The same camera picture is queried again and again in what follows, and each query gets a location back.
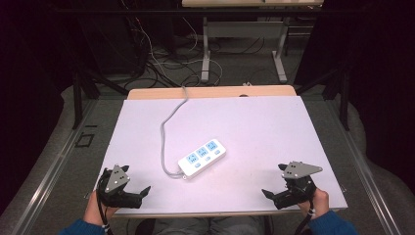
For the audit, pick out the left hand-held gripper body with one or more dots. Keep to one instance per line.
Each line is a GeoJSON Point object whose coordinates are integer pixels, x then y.
{"type": "Point", "coordinates": [115, 181]}

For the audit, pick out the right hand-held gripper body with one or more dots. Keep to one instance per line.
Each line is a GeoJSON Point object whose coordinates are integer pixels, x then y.
{"type": "Point", "coordinates": [298, 170]}

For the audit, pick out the person's left hand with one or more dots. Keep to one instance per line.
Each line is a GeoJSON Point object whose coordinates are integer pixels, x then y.
{"type": "Point", "coordinates": [93, 212]}

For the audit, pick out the person's right hand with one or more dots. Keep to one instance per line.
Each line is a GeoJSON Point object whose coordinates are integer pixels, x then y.
{"type": "Point", "coordinates": [320, 204]}

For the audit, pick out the white table mat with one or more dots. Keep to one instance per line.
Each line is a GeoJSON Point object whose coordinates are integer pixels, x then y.
{"type": "Point", "coordinates": [261, 137]}

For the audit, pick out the white power strip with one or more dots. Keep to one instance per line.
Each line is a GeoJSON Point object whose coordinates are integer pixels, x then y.
{"type": "Point", "coordinates": [202, 158]}

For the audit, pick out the black metal stand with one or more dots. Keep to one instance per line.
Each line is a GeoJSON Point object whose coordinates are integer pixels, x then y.
{"type": "Point", "coordinates": [77, 98]}
{"type": "Point", "coordinates": [343, 98]}

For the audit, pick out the wooden table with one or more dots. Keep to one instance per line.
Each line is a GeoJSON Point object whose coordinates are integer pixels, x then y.
{"type": "Point", "coordinates": [212, 92]}

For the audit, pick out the desk with white legs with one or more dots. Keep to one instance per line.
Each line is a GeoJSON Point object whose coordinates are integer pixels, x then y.
{"type": "Point", "coordinates": [205, 62]}

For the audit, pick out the aluminium floor rail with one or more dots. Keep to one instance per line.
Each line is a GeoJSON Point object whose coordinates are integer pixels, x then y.
{"type": "Point", "coordinates": [49, 176]}
{"type": "Point", "coordinates": [362, 163]}

